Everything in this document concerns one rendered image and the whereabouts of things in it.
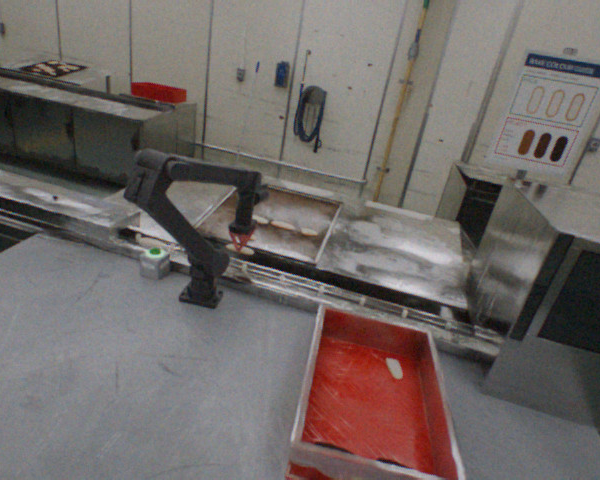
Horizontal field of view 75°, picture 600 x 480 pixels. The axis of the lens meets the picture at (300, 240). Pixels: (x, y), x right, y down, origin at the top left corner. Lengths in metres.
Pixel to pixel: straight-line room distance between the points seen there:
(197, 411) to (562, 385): 0.89
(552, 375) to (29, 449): 1.16
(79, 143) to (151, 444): 3.79
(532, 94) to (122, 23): 5.12
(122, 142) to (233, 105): 1.73
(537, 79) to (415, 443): 1.44
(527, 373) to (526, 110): 1.10
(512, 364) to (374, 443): 0.42
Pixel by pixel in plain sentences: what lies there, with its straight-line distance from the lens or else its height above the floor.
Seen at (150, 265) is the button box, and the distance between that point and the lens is 1.34.
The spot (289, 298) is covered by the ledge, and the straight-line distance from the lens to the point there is 1.26.
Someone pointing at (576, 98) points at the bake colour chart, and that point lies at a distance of 1.94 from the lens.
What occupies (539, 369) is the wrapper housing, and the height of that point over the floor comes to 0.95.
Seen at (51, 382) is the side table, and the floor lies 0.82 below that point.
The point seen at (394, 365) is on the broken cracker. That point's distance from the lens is 1.15.
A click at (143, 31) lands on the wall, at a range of 5.89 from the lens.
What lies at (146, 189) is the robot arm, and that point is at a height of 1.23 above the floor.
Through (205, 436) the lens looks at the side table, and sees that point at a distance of 0.91.
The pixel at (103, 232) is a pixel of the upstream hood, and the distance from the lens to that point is 1.52.
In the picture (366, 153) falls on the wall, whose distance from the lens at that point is 4.92.
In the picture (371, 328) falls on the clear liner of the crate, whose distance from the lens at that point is 1.15.
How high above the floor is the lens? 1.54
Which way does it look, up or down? 25 degrees down
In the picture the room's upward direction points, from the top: 10 degrees clockwise
